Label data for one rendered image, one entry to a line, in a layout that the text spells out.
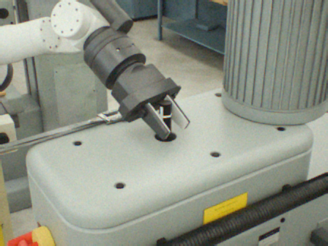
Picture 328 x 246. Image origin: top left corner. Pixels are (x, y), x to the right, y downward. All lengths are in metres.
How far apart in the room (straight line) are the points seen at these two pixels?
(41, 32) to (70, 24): 0.09
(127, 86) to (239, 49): 0.21
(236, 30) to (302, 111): 0.18
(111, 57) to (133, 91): 0.07
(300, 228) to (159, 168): 0.39
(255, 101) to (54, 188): 0.38
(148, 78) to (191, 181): 0.20
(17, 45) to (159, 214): 0.43
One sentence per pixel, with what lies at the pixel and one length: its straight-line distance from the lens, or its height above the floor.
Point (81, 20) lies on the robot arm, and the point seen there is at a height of 2.07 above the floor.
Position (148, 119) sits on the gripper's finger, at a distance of 0.80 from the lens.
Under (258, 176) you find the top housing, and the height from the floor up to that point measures 1.85.
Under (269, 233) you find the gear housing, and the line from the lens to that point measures 0.95.
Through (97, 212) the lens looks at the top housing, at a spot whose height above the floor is 1.88.
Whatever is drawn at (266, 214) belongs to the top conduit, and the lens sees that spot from 0.83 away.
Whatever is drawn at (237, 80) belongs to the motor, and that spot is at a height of 1.96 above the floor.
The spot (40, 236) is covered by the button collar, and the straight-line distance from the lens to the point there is 0.80.
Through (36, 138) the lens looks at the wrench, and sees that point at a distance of 0.84.
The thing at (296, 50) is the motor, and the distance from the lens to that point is 0.84.
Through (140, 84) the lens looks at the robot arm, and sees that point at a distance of 0.81.
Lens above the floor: 2.30
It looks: 27 degrees down
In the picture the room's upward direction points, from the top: straight up
